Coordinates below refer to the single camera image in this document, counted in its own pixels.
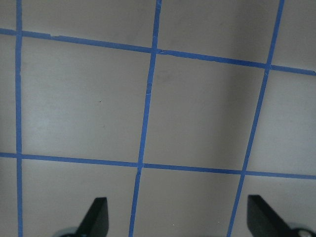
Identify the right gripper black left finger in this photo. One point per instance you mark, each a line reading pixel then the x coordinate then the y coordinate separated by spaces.
pixel 96 220

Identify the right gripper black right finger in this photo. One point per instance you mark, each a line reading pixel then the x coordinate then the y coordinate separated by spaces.
pixel 263 221

